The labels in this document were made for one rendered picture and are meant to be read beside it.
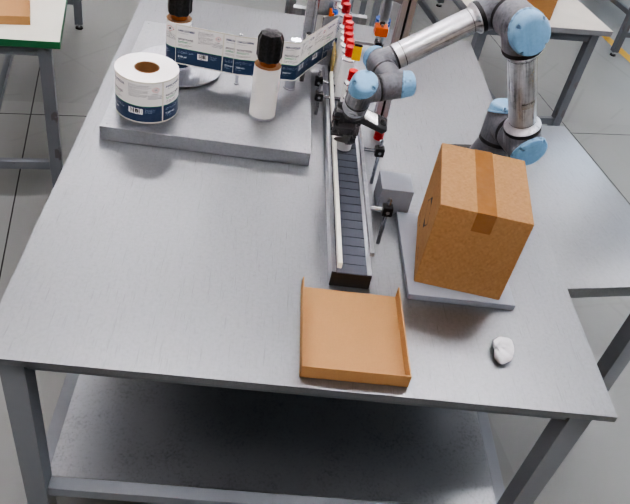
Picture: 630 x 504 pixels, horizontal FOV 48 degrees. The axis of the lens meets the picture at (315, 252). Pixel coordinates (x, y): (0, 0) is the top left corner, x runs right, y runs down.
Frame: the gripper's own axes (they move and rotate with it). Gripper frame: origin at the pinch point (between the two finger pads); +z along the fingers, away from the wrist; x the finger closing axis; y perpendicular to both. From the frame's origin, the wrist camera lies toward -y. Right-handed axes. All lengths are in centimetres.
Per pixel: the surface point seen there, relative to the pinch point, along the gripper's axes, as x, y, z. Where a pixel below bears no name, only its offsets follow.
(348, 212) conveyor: 29.0, 0.3, -10.3
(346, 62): -35.1, 1.3, 8.7
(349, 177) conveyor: 13.4, -0.8, -1.3
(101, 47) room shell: -146, 130, 192
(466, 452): 91, -50, 30
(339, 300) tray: 59, 3, -22
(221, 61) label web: -33, 45, 16
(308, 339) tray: 72, 11, -30
